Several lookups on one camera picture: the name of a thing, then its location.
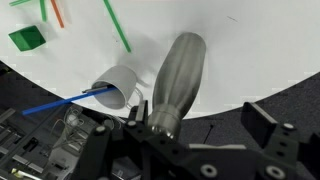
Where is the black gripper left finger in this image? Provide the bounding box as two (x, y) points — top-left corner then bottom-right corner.
(69, 99), (193, 180)

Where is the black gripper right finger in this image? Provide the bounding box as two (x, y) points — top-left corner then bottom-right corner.
(240, 101), (320, 180)

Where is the silver metal flask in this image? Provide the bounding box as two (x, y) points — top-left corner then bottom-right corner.
(146, 31), (207, 141)

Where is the white mug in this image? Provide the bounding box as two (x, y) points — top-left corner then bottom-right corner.
(90, 64), (145, 110)

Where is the dark grey stick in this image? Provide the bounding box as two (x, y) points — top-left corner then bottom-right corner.
(81, 84), (109, 94)

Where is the blue straw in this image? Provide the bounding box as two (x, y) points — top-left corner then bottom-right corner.
(21, 86), (118, 117)

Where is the long green straw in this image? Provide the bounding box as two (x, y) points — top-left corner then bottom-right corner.
(103, 0), (132, 54)

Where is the orange straw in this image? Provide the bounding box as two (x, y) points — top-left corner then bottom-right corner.
(49, 0), (65, 29)

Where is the green cube block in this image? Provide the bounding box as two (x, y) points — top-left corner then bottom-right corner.
(8, 24), (47, 53)

